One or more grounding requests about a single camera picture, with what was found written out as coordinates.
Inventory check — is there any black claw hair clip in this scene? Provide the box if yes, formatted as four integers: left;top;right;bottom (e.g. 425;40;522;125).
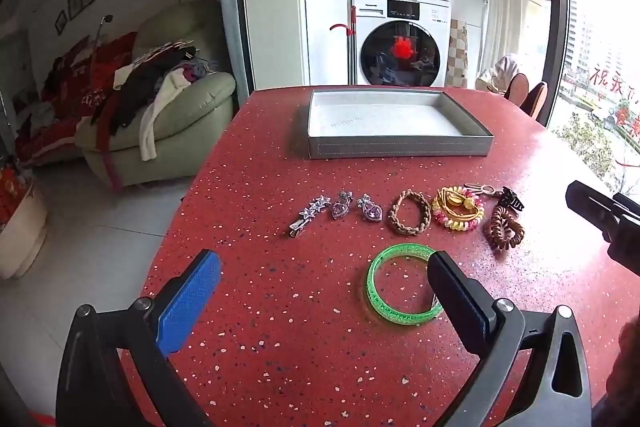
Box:
497;187;527;212

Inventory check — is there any green translucent bangle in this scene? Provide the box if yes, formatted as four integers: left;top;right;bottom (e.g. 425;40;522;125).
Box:
366;243;446;323

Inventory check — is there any pale green sofa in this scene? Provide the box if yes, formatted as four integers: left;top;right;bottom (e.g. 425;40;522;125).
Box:
75;0;237;188

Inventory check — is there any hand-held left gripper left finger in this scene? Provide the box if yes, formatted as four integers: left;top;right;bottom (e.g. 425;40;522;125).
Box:
56;248;223;427

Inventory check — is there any red blanket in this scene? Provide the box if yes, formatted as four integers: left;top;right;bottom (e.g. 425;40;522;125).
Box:
15;32;138;164

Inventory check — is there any silver star hair clip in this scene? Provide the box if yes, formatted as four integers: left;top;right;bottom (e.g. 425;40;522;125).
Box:
287;194;331;239

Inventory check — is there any beige cloth bag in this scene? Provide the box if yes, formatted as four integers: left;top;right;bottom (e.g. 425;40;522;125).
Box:
475;54;521;95

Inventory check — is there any red hooked pole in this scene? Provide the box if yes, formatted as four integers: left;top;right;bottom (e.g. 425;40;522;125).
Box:
329;6;359;85

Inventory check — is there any pink yellow beaded bracelet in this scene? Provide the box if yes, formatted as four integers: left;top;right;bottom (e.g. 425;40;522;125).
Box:
433;188;487;233

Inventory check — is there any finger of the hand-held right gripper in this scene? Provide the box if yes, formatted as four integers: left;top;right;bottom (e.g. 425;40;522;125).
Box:
612;192;640;219
566;180;626;242

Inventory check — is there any brown spiral hair tie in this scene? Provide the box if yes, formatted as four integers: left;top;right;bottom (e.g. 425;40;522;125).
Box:
482;204;526;250

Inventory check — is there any gold disc bracelet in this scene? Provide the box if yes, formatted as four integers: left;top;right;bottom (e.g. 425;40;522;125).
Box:
434;187;481;228

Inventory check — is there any red paper window decoration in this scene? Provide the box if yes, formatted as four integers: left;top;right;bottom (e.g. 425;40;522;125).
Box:
590;63;640;138

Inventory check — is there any white washing machine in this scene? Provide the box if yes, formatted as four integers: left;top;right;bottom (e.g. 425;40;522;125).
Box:
350;0;453;88

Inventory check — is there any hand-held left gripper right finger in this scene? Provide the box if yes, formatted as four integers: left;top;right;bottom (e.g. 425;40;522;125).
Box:
426;251;593;427

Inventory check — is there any pile of clothes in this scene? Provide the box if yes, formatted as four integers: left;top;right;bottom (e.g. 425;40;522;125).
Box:
90;39;218;162

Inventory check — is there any checkered towel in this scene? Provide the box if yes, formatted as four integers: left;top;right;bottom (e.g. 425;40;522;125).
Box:
447;19;469;88

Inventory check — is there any grey jewelry tray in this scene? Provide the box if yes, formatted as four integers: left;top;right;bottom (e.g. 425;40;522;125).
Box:
306;88;495;160

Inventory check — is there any purple gem hair clip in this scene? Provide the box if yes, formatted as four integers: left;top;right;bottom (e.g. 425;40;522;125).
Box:
356;193;385;224
331;189;355;221

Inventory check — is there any white basket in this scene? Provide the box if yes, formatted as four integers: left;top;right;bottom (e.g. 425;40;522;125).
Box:
0;159;49;280

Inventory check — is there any beige braided hair tie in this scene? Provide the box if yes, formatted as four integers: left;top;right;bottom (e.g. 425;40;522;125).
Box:
387;189;432;237

